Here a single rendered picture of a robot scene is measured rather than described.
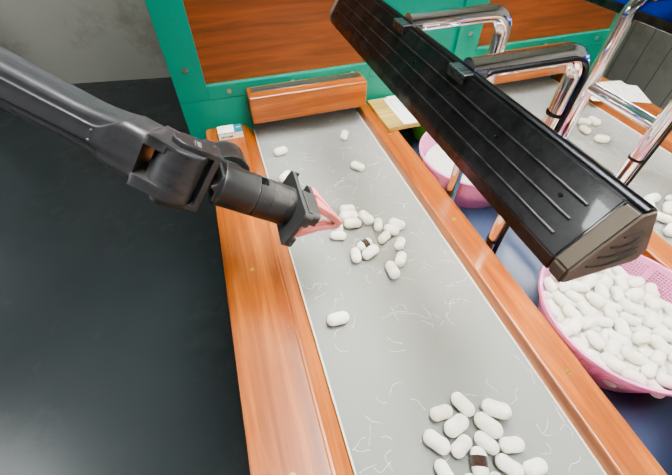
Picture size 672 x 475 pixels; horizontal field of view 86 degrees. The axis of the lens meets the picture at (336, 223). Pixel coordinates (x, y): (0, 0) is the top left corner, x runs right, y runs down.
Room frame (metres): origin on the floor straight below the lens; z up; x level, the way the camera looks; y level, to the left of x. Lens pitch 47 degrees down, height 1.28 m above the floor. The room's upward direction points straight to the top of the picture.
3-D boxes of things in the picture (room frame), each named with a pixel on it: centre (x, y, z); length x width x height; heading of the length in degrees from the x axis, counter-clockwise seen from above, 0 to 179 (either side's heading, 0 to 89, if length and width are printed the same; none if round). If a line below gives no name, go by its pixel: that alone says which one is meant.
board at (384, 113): (0.92, -0.27, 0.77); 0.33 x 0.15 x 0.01; 108
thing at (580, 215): (0.47, -0.12, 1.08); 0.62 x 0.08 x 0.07; 18
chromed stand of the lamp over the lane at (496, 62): (0.48, -0.20, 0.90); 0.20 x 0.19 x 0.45; 18
